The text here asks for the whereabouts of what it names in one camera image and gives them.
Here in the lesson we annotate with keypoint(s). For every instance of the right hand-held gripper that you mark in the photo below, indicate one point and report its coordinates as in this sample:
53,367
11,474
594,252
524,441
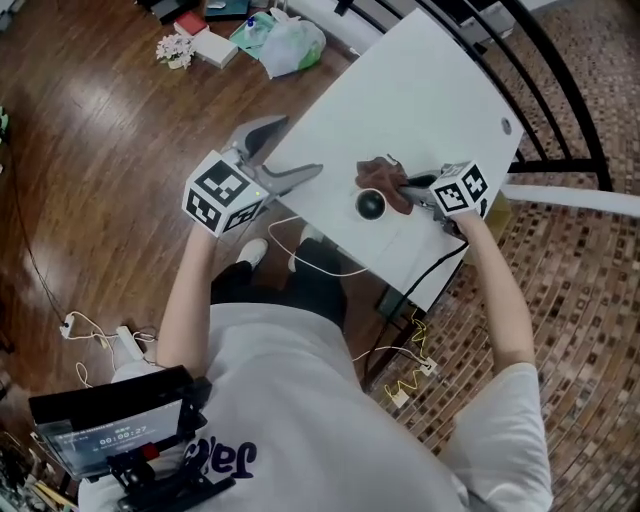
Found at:
460,192

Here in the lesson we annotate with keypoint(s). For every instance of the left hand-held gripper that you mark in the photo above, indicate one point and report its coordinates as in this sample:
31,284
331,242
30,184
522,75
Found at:
220,190

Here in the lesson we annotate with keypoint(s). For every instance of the brown cloth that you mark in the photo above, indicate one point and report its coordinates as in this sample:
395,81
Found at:
380,172

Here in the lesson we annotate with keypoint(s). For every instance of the person's right forearm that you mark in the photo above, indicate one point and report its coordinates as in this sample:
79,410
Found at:
500,300

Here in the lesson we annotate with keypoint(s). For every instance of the person's left forearm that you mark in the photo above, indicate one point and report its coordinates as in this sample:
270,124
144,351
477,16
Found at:
182,310

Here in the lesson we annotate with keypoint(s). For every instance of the person's right white shoe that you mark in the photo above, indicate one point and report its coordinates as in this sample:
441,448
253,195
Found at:
310,232

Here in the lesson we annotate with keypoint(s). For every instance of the person's white shoe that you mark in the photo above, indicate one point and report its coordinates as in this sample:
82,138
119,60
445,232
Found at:
310,232
254,250

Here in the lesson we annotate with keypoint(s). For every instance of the person's left white shoe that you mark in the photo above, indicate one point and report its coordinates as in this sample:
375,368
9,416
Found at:
254,250

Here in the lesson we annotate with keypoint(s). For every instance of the white table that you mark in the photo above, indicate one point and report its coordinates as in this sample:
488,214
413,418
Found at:
410,90

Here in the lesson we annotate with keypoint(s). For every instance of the white plastic bag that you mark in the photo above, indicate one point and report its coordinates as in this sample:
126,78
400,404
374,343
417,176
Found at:
290,45

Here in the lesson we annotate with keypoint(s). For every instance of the person's black trousers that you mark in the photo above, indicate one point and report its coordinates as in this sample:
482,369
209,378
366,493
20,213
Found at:
310,290

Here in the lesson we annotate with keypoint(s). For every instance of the black metal railing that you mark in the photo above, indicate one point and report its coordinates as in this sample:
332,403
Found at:
560,166

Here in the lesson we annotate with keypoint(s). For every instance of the small flower bouquet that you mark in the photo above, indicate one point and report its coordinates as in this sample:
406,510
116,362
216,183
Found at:
175,49

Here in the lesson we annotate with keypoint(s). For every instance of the dark teal box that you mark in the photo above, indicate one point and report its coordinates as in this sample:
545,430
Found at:
227,11

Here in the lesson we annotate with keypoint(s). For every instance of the white pipe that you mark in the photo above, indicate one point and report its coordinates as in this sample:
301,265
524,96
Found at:
575,197

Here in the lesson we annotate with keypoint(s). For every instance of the red box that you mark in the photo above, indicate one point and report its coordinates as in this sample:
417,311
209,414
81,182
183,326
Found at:
191,22

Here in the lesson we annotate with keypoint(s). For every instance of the long white power strip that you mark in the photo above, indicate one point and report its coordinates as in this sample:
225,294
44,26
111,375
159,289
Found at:
131,342

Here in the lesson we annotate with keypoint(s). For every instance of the person's white t-shirt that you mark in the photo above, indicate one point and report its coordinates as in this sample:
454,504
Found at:
325,410

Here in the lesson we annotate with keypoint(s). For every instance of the small white power strip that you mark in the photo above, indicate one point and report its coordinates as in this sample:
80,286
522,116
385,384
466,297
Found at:
67,327

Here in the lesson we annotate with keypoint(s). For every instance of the black monitor with timer screen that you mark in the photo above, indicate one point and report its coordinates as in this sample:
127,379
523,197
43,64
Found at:
100,400

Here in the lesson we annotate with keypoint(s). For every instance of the white wall socket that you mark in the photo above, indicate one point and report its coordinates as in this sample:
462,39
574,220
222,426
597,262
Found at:
428,366
398,399

